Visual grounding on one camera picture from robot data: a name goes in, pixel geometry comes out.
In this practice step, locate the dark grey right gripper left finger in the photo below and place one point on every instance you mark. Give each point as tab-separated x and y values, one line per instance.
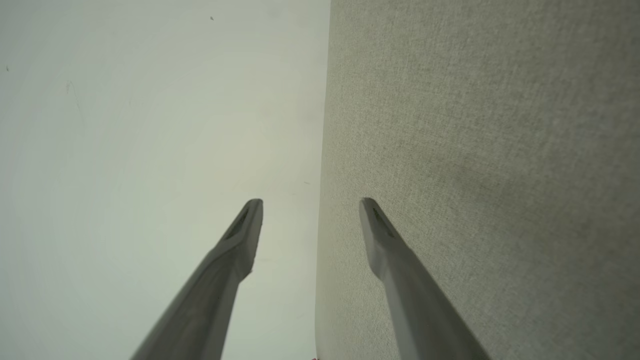
220	280

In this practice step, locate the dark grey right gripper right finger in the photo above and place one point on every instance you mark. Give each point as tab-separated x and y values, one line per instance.
405	290

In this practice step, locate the grey fabric sofa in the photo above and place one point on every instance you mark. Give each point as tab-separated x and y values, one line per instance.
475	175

